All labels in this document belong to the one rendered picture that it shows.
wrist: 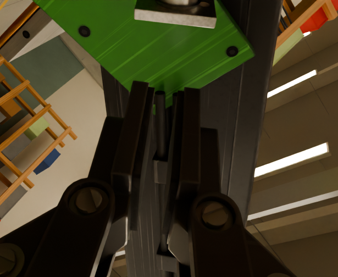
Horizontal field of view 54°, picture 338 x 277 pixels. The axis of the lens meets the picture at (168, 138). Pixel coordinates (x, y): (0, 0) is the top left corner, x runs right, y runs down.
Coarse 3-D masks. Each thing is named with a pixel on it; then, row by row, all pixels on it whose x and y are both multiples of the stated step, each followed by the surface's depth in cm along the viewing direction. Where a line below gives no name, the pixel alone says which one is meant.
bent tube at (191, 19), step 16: (144, 0) 23; (160, 0) 22; (176, 0) 22; (192, 0) 22; (208, 0) 24; (144, 16) 22; (160, 16) 22; (176, 16) 22; (192, 16) 22; (208, 16) 22
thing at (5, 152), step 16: (0, 64) 614; (0, 80) 597; (16, 96) 654; (0, 112) 570; (16, 112) 599; (32, 112) 669; (48, 112) 653; (32, 128) 608; (48, 128) 684; (64, 128) 665; (16, 144) 573; (64, 144) 700; (0, 160) 557; (48, 160) 605; (0, 176) 568; (16, 192) 537; (0, 208) 509
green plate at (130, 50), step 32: (32, 0) 26; (64, 0) 26; (96, 0) 26; (128, 0) 26; (96, 32) 28; (128, 32) 28; (160, 32) 27; (192, 32) 27; (224, 32) 27; (128, 64) 30; (160, 64) 29; (192, 64) 29; (224, 64) 29
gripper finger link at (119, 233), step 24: (144, 96) 10; (120, 120) 10; (144, 120) 9; (120, 144) 9; (144, 144) 9; (96, 168) 9; (120, 168) 8; (144, 168) 10; (120, 192) 8; (48, 216) 8; (120, 216) 8; (0, 240) 7; (24, 240) 7; (120, 240) 9; (0, 264) 7; (24, 264) 7
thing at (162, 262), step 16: (160, 96) 31; (176, 96) 30; (160, 112) 31; (160, 128) 32; (160, 144) 33; (160, 160) 34; (160, 176) 35; (160, 192) 37; (160, 208) 38; (160, 224) 40; (160, 240) 42; (160, 256) 42; (176, 272) 43
